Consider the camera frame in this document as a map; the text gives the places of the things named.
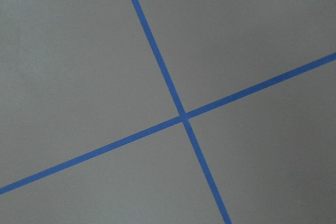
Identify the brown paper table cover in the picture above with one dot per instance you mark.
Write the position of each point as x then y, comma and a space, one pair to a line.
77, 75

